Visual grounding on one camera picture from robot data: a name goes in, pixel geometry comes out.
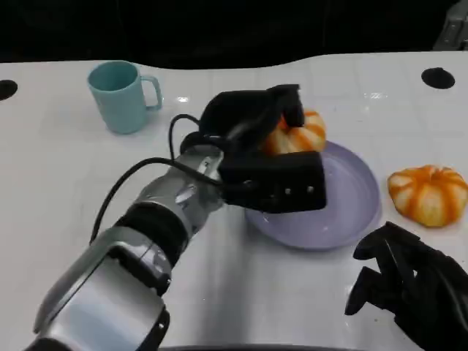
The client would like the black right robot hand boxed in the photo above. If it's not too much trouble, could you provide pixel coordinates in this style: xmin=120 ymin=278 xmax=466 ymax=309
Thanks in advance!
xmin=343 ymin=221 xmax=468 ymax=351

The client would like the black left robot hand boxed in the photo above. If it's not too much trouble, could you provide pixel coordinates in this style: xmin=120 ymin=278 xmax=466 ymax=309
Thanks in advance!
xmin=199 ymin=83 xmax=307 ymax=151

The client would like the orange and white bread roll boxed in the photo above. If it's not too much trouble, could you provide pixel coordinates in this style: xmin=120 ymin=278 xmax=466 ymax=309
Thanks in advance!
xmin=260 ymin=110 xmax=327 ymax=156
xmin=387 ymin=165 xmax=468 ymax=228

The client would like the pale green mug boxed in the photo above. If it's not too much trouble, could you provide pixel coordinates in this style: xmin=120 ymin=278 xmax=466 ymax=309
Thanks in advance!
xmin=86 ymin=60 xmax=164 ymax=135

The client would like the lilac plate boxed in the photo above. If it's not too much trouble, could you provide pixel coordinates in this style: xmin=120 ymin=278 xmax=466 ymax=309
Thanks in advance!
xmin=244 ymin=140 xmax=381 ymax=252

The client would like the grey machine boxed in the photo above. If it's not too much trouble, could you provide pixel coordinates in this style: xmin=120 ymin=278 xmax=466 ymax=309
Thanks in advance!
xmin=433 ymin=0 xmax=468 ymax=50

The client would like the short black robot cable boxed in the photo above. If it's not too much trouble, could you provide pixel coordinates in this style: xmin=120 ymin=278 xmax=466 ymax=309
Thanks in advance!
xmin=168 ymin=113 xmax=220 ymax=162

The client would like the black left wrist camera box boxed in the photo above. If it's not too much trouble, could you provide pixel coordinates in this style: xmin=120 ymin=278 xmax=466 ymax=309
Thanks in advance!
xmin=218 ymin=150 xmax=328 ymax=214

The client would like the long black robot cable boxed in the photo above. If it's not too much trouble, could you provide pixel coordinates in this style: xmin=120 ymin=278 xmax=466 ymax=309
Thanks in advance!
xmin=88 ymin=156 xmax=257 ymax=246

